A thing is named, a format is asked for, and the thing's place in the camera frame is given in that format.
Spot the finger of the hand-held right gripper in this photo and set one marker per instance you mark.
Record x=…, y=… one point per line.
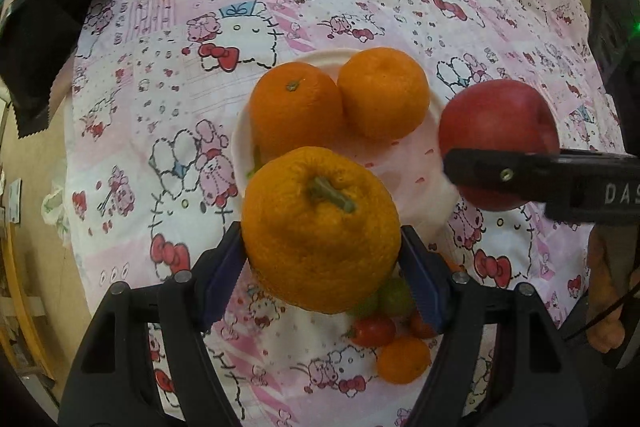
x=480, y=172

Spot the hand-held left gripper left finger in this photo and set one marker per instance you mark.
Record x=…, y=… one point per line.
x=225, y=274

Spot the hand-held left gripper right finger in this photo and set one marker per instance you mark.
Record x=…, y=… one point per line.
x=425, y=284

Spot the green lime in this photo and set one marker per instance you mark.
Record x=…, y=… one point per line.
x=395, y=299

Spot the red apple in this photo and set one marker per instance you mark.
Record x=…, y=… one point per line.
x=495, y=117

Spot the red cherry tomato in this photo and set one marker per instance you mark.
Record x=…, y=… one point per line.
x=372, y=331

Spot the small mandarin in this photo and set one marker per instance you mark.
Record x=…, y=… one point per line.
x=402, y=359

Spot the large bumpy orange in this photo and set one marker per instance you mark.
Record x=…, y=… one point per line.
x=310, y=247

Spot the white bowl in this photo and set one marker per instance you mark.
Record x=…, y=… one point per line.
x=240, y=132

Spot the person's right hand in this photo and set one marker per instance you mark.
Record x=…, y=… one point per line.
x=602, y=302

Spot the small kumquat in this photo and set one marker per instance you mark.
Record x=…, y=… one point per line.
x=417, y=328

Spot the yellow-green grape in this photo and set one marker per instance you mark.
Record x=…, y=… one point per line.
x=367, y=304

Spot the round orange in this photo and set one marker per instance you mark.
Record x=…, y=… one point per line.
x=382, y=92
x=295, y=117

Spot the black device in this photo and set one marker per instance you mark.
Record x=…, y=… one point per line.
x=612, y=37

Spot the white plastic bag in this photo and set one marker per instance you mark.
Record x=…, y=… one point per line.
x=56, y=212

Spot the yellow wooden chair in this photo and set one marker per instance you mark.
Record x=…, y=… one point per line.
x=22, y=297

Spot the black and pink cloth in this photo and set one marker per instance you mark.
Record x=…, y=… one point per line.
x=35, y=47

